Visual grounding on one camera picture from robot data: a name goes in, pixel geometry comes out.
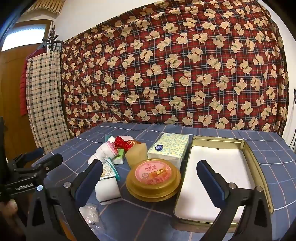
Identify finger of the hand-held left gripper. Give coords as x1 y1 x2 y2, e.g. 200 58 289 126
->
14 153 63 177
14 147 44 166

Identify beige pleated curtain valance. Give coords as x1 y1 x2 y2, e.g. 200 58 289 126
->
28 0 64 13

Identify round gold tin pink label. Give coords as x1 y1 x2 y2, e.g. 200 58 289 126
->
126 158 181 202

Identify yellow patterned tissue pack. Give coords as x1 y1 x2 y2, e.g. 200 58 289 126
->
147 133 190 171

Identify clear plastic bag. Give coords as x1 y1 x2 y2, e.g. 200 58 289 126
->
79 203 100 230

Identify yellow sponge block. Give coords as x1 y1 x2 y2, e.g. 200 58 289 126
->
125 143 148 168

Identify person's left hand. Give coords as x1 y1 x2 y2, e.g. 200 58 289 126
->
0 200 18 220

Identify red ribbon bow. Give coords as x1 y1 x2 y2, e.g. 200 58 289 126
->
114 136 131 151

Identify snack packet with teal edge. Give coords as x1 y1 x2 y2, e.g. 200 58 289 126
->
100 158 121 181

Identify beige checkered hanging cloth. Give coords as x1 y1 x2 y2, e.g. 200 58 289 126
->
26 50 71 154

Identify bright window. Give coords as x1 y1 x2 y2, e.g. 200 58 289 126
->
1 22 50 52

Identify red plaid bear print blanket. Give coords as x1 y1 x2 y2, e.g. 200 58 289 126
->
59 0 290 137

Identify green small packet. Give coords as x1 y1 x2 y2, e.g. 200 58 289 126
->
113 148 126 165

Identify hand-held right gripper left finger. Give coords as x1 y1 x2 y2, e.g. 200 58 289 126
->
24 159 103 241

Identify gold rectangular tin box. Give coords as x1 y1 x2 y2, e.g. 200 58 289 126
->
173 136 274 225

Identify white foam block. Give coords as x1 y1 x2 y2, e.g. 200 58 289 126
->
94 170 122 204

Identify wooden door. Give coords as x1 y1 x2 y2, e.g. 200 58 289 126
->
0 43 50 167

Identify blue checked bed sheet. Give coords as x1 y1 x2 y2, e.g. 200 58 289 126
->
31 122 296 241

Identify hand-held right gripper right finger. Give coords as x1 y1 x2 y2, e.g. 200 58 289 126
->
196 160 274 241

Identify dark metal clothes hangers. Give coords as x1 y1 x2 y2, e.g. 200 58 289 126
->
42 26 63 52

